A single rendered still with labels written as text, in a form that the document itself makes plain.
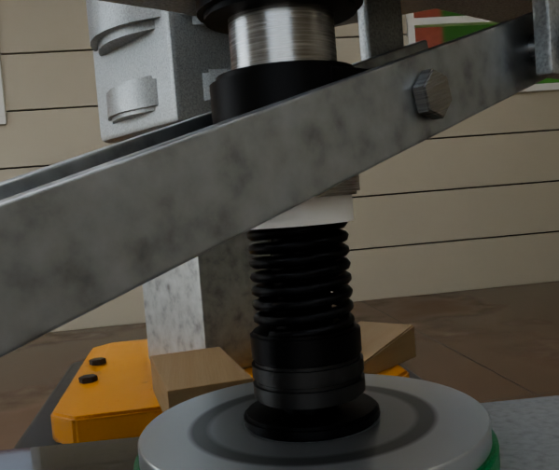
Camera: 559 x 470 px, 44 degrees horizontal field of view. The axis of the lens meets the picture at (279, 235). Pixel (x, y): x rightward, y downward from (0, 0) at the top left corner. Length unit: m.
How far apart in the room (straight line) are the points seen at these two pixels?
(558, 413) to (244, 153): 0.31
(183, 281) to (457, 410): 0.67
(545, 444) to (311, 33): 0.29
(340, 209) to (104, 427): 0.60
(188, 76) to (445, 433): 0.69
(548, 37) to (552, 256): 6.84
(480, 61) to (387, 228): 6.20
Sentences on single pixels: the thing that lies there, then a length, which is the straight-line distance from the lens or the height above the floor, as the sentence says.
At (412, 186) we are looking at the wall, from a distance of 6.75.
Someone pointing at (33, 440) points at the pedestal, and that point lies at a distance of 1.01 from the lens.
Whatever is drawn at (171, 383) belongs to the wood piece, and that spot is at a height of 0.83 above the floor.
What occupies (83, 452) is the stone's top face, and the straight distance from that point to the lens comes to 0.52.
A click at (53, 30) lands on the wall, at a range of 6.67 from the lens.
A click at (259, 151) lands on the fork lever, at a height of 1.06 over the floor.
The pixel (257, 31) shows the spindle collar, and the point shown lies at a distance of 0.40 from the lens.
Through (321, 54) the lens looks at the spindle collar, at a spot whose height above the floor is 1.11.
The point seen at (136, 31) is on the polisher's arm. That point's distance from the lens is 1.04.
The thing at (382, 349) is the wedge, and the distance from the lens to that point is 1.00.
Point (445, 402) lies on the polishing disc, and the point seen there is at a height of 0.90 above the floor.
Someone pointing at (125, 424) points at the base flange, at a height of 0.76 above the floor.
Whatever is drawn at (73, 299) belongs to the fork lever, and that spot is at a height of 1.00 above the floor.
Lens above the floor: 1.04
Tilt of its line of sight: 3 degrees down
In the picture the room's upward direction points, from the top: 5 degrees counter-clockwise
